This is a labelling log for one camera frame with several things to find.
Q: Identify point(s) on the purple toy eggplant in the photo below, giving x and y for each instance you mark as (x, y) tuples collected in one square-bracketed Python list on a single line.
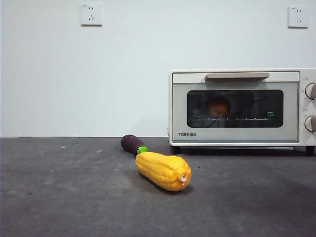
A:
[(129, 143)]

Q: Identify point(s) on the yellow toy corn cob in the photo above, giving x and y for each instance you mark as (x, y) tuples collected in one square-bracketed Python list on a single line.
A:
[(161, 170)]

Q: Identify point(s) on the cream white toaster oven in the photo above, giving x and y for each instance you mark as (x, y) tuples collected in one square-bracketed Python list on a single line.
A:
[(306, 108)]

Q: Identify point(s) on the cream oven dial knob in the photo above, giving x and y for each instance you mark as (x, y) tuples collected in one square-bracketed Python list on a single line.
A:
[(311, 90), (311, 123)]

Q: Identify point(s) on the white wall power socket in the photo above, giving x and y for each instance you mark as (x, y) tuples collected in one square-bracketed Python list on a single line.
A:
[(91, 14), (298, 17)]

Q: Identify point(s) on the brown potato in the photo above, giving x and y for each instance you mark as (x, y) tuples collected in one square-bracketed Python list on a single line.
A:
[(218, 107)]

